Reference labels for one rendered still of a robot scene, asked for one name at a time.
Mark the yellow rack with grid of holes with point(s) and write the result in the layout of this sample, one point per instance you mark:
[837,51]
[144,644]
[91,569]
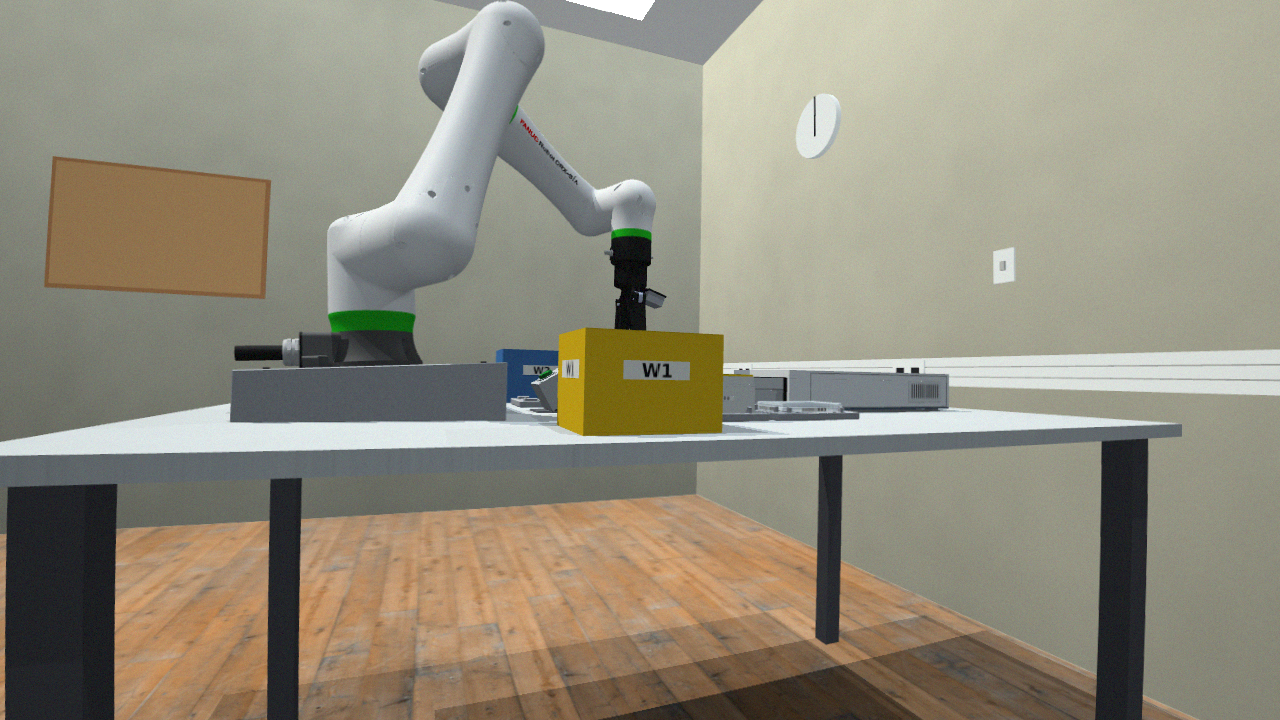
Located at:
[738,393]

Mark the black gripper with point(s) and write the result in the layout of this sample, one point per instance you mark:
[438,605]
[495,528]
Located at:
[630,307]

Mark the blue bin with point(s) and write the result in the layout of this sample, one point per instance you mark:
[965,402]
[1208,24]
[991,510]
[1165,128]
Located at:
[524,367]

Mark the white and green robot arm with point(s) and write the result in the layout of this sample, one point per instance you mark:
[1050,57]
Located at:
[429,231]

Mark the yellow waste bin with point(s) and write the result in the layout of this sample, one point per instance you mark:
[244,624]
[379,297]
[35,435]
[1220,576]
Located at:
[636,382]

